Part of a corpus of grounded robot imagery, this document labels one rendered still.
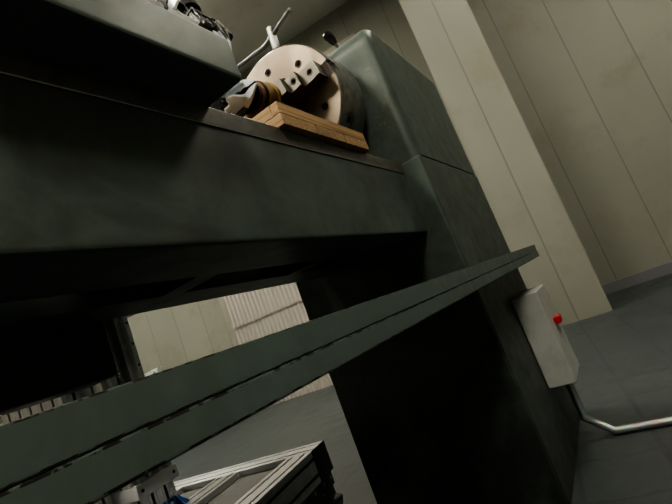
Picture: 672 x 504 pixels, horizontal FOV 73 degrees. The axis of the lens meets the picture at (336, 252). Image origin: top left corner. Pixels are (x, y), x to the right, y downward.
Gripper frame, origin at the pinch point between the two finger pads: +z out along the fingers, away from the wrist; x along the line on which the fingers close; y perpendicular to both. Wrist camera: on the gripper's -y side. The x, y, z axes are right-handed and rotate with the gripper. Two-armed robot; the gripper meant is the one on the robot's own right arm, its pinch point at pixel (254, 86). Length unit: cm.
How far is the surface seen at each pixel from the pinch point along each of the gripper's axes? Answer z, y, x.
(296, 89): 4.3, -9.5, -0.9
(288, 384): 28, 53, -55
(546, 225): 12, -261, -44
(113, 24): 21, 51, -21
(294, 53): 4.4, -15.3, 10.5
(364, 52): 15.4, -31.0, 8.6
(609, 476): 25, -43, -109
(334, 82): 11.0, -15.3, -1.9
